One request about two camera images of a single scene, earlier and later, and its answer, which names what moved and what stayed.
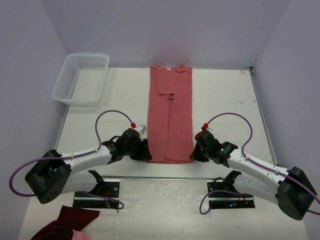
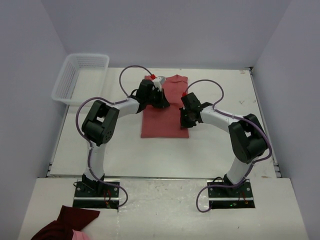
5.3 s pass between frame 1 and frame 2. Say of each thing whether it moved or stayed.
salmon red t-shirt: moved
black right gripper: moved
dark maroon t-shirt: stayed
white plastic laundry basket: stayed
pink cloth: stayed
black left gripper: moved
